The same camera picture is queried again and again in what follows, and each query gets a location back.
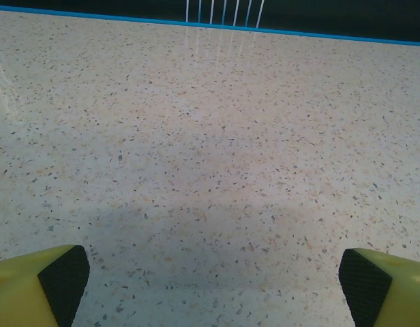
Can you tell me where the blue table border strip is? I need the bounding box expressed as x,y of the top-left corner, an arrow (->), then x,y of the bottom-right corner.
0,7 -> 420,48

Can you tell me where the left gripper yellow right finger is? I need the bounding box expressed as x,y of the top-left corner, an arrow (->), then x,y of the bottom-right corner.
338,247 -> 420,327

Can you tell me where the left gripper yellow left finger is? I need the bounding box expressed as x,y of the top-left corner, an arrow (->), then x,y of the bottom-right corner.
0,244 -> 91,327

